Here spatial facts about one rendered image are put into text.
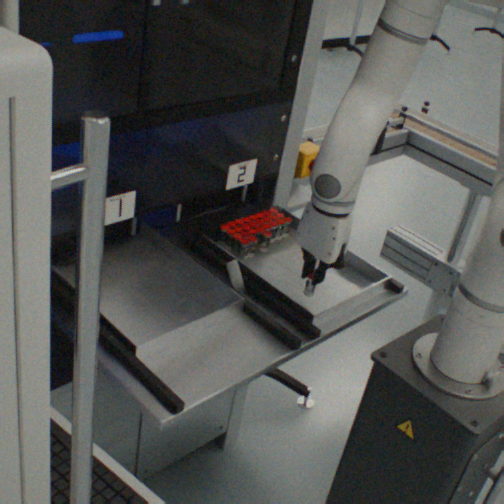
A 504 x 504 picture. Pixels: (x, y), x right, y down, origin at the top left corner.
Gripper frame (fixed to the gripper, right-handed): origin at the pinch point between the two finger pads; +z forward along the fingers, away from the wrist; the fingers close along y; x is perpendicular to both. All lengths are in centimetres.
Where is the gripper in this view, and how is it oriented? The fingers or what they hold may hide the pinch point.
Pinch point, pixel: (314, 271)
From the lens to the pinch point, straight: 140.4
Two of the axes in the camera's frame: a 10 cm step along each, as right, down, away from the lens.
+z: -1.7, 8.3, 5.3
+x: 7.1, -2.7, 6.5
